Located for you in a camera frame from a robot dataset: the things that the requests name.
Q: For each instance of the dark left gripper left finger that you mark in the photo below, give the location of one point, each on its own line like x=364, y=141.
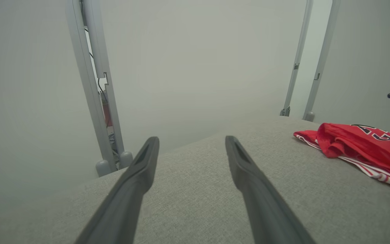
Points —
x=127, y=203

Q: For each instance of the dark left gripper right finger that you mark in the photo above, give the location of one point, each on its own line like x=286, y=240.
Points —
x=266, y=210

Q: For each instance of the red jersey with thin white stripes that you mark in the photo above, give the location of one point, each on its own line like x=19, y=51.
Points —
x=367, y=149

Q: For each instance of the slim grey partition post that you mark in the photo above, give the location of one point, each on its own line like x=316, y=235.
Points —
x=324, y=51
x=299, y=51

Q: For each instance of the grey partition post with round feet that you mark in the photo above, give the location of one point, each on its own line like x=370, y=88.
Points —
x=86, y=67

